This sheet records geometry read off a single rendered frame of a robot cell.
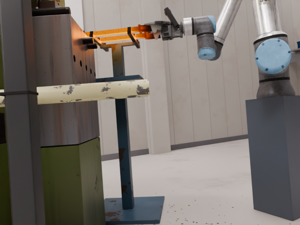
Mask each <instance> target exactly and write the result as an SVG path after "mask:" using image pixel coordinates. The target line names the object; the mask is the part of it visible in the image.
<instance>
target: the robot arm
mask: <svg viewBox="0 0 300 225"><path fill-rule="evenodd" d="M242 1H243V0H226V1H225V3H224V6H223V8H222V10H221V13H220V15H219V17H218V19H217V22H216V21H215V18H214V16H202V17H192V18H191V17H190V18H184V19H183V21H180V25H179V24H178V22H177V21H176V19H175V18H174V16H173V14H172V13H171V10H170V9H169V8H168V7H166V8H165V9H164V13H165V15H166V16H167V17H168V19H169V20H170V22H169V21H150V22H147V23H145V24H144V25H150V26H151V29H152V31H149V32H148V34H150V33H153V35H154V38H155V40H157V39H158V37H159V35H160V34H161V35H162V40H163V41H167V40H172V39H174V38H179V37H180V38H183V34H184V36H189V35H196V36H197V49H198V52H197V54H198V57H199V59H202V60H209V61H215V60H217V59H219V57H220V55H221V49H222V47H223V45H224V42H225V39H226V37H227V35H228V32H229V30H230V28H231V25H232V23H233V21H234V19H235V16H236V14H237V12H238V10H239V7H240V5H241V3H242ZM251 2H252V9H253V15H254V23H255V29H256V35H257V38H256V39H255V41H254V42H253V44H254V52H255V62H256V65H257V67H258V76H259V88H258V92H257V95H256V99H261V98H269V97H277V96H295V95H296V93H295V90H294V88H293V86H292V85H291V83H290V74H289V63H290V61H291V58H292V52H291V49H290V47H289V43H288V35H287V34H286V33H284V32H282V29H281V23H280V17H279V9H278V3H277V0H251ZM157 30H158V31H157Z"/></svg>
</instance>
